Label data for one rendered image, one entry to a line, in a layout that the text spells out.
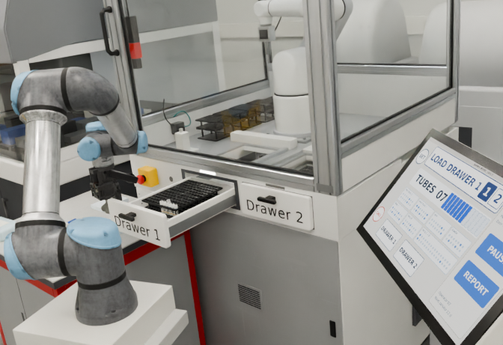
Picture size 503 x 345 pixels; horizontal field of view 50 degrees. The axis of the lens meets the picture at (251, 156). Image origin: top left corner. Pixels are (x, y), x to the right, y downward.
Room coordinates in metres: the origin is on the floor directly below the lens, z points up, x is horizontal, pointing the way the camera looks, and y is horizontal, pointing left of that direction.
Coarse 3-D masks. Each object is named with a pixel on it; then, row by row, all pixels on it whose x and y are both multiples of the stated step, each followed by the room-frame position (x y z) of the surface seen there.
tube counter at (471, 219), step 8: (440, 192) 1.04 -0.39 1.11; (448, 192) 1.02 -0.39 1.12; (432, 200) 1.04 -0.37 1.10; (440, 200) 1.02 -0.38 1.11; (448, 200) 1.00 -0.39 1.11; (456, 200) 0.98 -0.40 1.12; (464, 200) 0.96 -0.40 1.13; (440, 208) 1.00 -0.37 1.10; (448, 208) 0.98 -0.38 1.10; (456, 208) 0.96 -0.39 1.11; (464, 208) 0.94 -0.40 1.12; (472, 208) 0.93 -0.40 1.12; (456, 216) 0.95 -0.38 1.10; (464, 216) 0.93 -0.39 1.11; (472, 216) 0.91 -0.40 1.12; (480, 216) 0.89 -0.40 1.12; (464, 224) 0.91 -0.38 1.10; (472, 224) 0.90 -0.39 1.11; (480, 224) 0.88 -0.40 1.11; (472, 232) 0.88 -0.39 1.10; (480, 232) 0.87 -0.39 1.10
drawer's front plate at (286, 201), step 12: (240, 192) 1.72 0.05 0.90; (252, 192) 1.69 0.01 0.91; (264, 192) 1.65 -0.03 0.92; (276, 192) 1.62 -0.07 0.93; (288, 192) 1.60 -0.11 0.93; (264, 204) 1.65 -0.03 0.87; (276, 204) 1.62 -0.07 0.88; (288, 204) 1.58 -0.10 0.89; (300, 204) 1.55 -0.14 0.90; (264, 216) 1.66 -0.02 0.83; (276, 216) 1.62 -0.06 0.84; (288, 216) 1.59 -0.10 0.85; (300, 216) 1.55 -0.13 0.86; (312, 216) 1.54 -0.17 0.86; (312, 228) 1.54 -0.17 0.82
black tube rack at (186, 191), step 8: (184, 184) 1.86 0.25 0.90; (192, 184) 1.85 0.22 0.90; (200, 184) 1.84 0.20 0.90; (208, 184) 1.83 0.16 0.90; (160, 192) 1.80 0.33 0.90; (168, 192) 1.79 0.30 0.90; (176, 192) 1.78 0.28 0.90; (184, 192) 1.77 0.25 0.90; (192, 192) 1.76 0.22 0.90; (200, 192) 1.75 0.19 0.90; (208, 192) 1.75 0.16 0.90; (216, 192) 1.77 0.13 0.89; (160, 200) 1.72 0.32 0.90; (176, 200) 1.71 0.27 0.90; (184, 200) 1.70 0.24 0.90; (192, 200) 1.69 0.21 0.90; (200, 200) 1.76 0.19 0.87; (152, 208) 1.73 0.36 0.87; (160, 208) 1.72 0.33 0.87; (184, 208) 1.70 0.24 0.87; (168, 216) 1.65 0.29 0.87
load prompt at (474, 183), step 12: (432, 156) 1.15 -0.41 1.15; (444, 156) 1.12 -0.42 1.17; (432, 168) 1.12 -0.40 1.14; (444, 168) 1.09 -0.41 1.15; (456, 168) 1.05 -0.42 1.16; (468, 168) 1.02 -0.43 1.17; (456, 180) 1.02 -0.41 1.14; (468, 180) 0.99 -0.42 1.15; (480, 180) 0.96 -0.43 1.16; (492, 180) 0.94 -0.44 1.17; (468, 192) 0.97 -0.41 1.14; (480, 192) 0.94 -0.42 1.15; (492, 192) 0.91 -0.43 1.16; (492, 204) 0.89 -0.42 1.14
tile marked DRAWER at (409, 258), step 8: (400, 248) 1.02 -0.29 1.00; (408, 248) 1.00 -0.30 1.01; (392, 256) 1.02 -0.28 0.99; (400, 256) 1.00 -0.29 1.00; (408, 256) 0.98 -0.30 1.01; (416, 256) 0.96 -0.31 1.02; (400, 264) 0.98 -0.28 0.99; (408, 264) 0.96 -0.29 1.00; (416, 264) 0.94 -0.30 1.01; (408, 272) 0.95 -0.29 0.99
